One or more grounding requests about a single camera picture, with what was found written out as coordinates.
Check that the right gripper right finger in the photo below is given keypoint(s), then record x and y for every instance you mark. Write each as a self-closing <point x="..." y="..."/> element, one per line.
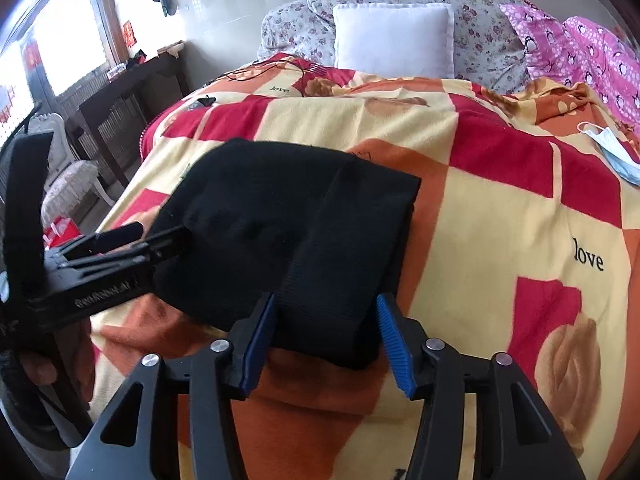
<point x="516" y="436"/>

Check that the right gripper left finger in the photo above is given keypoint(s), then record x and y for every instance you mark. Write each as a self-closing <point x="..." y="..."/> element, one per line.
<point x="136" y="436"/>

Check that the black pants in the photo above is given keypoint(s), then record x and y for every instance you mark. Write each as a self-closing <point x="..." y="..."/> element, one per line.
<point x="324" y="231"/>

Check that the red shopping bag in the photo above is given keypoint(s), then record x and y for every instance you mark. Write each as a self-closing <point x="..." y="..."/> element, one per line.
<point x="60" y="231"/>

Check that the yellow red orange blanket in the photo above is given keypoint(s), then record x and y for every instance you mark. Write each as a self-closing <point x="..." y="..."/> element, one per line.
<point x="523" y="240"/>

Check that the dark wooden desk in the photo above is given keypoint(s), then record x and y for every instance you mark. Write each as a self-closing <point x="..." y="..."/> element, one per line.
<point x="104" y="118"/>

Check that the black smartphone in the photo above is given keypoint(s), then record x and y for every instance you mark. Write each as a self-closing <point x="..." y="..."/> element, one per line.
<point x="202" y="102"/>

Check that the light blue face mask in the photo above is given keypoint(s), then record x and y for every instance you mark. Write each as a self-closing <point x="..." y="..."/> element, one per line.
<point x="613" y="151"/>

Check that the floral grey quilt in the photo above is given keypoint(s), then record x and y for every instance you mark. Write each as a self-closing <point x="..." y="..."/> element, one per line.
<point x="463" y="39"/>

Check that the white square pillow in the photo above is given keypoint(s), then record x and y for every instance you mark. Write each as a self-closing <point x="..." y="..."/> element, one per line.
<point x="395" y="40"/>

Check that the pink penguin quilt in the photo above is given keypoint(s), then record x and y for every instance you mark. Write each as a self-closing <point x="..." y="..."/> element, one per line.
<point x="579" y="50"/>

